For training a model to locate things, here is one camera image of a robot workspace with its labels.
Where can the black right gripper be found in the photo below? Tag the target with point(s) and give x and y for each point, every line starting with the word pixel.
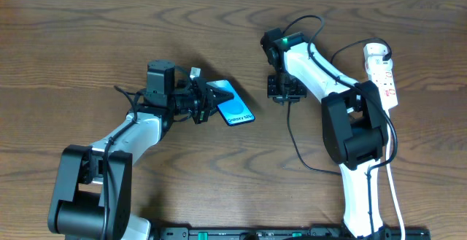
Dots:
pixel 286 90

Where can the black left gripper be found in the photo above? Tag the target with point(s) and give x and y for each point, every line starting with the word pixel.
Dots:
pixel 201 105

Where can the blue Samsung Galaxy smartphone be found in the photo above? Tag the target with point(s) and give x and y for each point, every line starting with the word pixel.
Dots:
pixel 234 111

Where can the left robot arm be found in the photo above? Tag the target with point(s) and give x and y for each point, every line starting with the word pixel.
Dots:
pixel 92 193

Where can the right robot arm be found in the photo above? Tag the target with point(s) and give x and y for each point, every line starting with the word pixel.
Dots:
pixel 353 121

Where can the white charger adapter plug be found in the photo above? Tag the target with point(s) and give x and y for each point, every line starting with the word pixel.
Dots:
pixel 375 49

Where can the white power strip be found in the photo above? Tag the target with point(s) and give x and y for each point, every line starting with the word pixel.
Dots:
pixel 381 74

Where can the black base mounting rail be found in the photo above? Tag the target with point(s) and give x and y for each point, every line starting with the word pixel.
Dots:
pixel 317 232

